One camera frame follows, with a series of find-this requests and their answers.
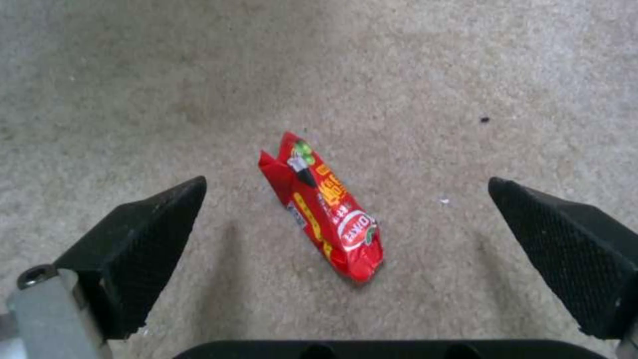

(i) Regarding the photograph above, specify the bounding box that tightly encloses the red snack wrapper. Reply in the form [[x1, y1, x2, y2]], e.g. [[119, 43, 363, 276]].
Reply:
[[258, 131, 386, 286]]

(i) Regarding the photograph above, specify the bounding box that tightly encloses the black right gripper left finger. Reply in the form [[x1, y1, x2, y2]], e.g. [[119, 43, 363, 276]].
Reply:
[[0, 176, 208, 359]]

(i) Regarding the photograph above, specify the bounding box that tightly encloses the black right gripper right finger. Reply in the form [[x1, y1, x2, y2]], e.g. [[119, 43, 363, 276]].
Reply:
[[487, 177, 638, 359]]

